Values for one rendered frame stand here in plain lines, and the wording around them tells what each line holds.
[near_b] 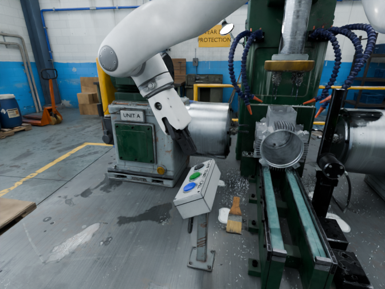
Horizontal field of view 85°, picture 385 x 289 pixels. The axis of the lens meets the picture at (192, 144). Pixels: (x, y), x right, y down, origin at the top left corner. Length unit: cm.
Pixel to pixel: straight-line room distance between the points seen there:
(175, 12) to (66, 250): 70
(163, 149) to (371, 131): 76
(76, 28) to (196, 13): 686
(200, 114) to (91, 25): 632
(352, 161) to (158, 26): 78
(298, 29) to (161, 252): 87
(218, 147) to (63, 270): 63
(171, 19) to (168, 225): 62
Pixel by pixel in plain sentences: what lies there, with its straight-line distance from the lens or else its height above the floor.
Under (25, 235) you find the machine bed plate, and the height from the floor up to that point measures 80.
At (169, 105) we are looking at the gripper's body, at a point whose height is 124.
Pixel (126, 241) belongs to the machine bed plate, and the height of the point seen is 80.
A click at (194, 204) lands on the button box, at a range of 46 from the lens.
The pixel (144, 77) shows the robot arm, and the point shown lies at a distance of 51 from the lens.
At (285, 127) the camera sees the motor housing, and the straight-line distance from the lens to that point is 89.
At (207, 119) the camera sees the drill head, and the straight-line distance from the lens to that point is 85.
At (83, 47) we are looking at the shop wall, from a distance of 716.
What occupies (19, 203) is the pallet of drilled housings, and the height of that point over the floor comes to 15.
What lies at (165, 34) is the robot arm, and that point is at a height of 137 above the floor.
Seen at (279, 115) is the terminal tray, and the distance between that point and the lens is 92.
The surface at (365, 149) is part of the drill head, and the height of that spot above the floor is 105.
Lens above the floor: 133
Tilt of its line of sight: 21 degrees down
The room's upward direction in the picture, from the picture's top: straight up
